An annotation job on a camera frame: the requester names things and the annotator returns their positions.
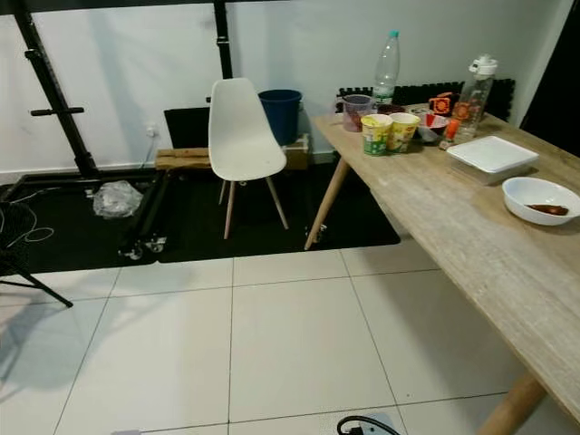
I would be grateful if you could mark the small orange bottle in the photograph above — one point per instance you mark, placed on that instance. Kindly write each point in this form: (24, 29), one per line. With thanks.
(450, 133)

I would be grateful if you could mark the white bowl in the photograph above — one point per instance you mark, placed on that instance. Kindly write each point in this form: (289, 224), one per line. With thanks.
(526, 195)

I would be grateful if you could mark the wooden table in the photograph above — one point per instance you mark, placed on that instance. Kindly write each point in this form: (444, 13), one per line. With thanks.
(444, 227)

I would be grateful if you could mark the black flat panel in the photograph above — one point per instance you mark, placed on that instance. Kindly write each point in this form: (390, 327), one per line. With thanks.
(186, 127)

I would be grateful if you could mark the wooden plank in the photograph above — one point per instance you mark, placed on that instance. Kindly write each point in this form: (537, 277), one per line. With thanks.
(181, 159)

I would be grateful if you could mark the clear water bottle green cap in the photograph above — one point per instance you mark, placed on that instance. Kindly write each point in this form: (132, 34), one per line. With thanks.
(386, 68)

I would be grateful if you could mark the crumpled clear plastic bag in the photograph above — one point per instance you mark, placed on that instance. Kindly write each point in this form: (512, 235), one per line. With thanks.
(118, 199)

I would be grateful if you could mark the black foam puzzle mats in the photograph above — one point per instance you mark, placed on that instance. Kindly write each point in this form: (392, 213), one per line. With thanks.
(417, 91)

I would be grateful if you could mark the purple measuring jug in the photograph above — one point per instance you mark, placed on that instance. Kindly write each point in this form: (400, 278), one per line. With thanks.
(358, 113)

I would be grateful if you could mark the brown food piece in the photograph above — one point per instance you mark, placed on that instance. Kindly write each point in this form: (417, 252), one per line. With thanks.
(548, 209)

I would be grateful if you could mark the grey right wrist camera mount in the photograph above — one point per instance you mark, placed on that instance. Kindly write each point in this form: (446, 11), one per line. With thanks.
(388, 424)

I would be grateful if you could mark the black floor mat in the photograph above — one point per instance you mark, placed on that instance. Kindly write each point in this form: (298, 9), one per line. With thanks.
(82, 240)

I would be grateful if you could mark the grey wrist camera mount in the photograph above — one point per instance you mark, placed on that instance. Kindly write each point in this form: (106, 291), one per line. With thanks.
(388, 424)
(127, 432)

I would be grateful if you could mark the black metal rack frame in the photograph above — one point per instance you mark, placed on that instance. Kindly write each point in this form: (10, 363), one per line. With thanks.
(54, 86)

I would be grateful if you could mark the yellow Maggi noodle cup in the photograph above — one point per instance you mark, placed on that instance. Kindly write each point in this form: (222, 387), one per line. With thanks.
(404, 131)

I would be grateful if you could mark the blue plastic bucket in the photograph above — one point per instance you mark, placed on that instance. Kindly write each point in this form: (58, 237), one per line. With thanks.
(283, 116)

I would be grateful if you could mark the red bowl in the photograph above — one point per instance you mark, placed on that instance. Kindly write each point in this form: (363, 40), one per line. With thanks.
(433, 125)

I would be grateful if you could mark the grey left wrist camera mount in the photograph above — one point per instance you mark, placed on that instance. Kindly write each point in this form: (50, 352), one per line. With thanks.
(127, 432)

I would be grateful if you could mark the white lidded food container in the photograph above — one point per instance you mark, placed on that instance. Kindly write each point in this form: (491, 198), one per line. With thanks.
(489, 154)

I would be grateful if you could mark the small orange black box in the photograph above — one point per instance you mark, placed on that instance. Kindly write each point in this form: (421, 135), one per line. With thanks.
(444, 104)

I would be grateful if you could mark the white wall socket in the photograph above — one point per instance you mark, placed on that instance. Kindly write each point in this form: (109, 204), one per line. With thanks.
(150, 129)

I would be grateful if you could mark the dark teal fridge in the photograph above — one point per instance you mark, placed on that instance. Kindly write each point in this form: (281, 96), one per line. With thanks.
(557, 82)

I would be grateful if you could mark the green yellow noodle cup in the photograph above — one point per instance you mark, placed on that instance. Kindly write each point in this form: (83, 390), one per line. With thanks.
(376, 136)

